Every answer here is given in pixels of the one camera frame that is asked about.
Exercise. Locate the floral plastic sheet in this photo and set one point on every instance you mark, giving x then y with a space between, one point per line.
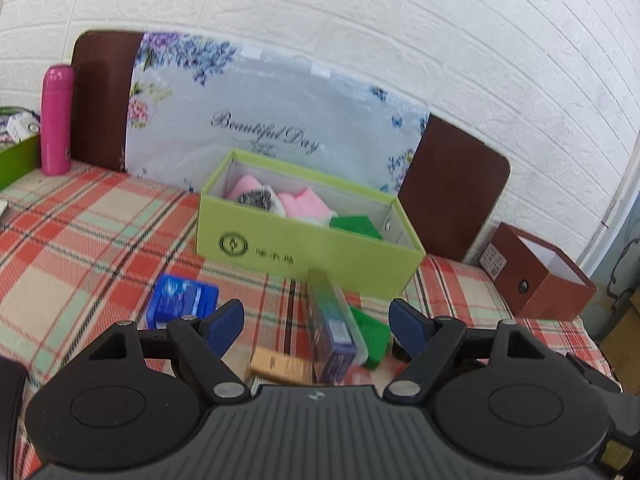
280 95

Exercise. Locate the pink thermos bottle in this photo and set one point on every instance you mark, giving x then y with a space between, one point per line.
56 120

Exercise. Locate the small white box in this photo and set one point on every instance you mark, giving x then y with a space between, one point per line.
20 127

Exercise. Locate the steel wool scrubber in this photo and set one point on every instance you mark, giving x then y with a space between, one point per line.
260 201

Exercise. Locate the blue box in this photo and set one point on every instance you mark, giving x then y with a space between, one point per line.
180 300

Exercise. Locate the lime green cardboard box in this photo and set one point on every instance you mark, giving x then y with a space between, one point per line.
300 255

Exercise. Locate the pink cloth items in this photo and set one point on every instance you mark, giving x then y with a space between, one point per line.
305 205

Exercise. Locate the gold box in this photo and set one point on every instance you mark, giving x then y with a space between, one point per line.
280 366

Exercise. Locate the green packet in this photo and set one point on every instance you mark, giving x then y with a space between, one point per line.
375 332

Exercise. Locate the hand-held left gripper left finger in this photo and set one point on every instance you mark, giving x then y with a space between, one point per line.
222 325

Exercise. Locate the brown cardboard box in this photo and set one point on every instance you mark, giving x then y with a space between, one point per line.
540 295

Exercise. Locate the plaid tablecloth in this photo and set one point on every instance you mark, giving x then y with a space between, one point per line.
75 260

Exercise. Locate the plain cardboard box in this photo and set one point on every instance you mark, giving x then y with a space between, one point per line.
625 350

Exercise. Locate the small green storage box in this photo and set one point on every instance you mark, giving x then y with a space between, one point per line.
17 165

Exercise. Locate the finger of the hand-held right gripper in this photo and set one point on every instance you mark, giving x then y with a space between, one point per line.
595 375

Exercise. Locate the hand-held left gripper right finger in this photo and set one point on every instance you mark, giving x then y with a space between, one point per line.
407 327

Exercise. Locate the dark brown wooden board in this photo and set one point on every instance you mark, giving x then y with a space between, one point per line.
450 185

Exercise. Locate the clear case with purple box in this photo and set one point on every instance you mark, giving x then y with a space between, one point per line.
332 330

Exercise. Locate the dark green box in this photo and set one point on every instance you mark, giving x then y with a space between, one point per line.
355 224

